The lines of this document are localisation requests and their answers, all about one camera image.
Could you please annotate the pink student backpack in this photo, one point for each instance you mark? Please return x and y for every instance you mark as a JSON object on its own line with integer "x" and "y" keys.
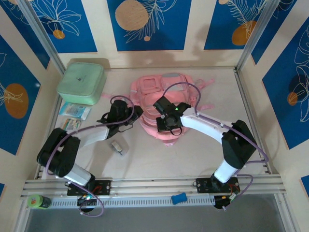
{"x": 149, "y": 89}

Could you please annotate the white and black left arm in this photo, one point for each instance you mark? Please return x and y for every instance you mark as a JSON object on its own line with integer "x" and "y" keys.
{"x": 60, "y": 154}

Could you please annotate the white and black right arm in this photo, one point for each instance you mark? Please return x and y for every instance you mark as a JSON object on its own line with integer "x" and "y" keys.
{"x": 236, "y": 145}

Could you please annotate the blue and white tissue pack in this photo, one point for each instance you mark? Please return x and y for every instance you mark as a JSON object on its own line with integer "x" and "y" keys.
{"x": 74, "y": 110}

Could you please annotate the small green orange card box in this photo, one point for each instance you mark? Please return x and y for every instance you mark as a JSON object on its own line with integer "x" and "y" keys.
{"x": 71, "y": 123}

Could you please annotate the mint green square case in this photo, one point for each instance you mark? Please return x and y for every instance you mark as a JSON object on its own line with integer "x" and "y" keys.
{"x": 80, "y": 83}

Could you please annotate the green tape roll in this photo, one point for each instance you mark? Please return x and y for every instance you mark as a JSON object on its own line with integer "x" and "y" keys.
{"x": 36, "y": 201}

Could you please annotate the aluminium front rail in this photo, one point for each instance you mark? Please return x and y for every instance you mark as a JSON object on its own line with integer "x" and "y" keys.
{"x": 149, "y": 184}

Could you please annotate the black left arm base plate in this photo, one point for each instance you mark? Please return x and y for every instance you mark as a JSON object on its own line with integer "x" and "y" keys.
{"x": 105, "y": 188}

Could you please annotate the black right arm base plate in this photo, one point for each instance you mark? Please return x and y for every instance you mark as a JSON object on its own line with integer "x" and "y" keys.
{"x": 205, "y": 185}

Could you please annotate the aluminium left frame post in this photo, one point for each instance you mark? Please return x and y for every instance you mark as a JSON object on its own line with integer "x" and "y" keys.
{"x": 41, "y": 33}

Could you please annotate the aluminium frame post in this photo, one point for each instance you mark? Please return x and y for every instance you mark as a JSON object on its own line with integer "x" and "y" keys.
{"x": 41, "y": 33}
{"x": 256, "y": 33}

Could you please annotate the aluminium right frame post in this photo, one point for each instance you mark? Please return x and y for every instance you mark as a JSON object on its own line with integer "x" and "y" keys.
{"x": 256, "y": 33}

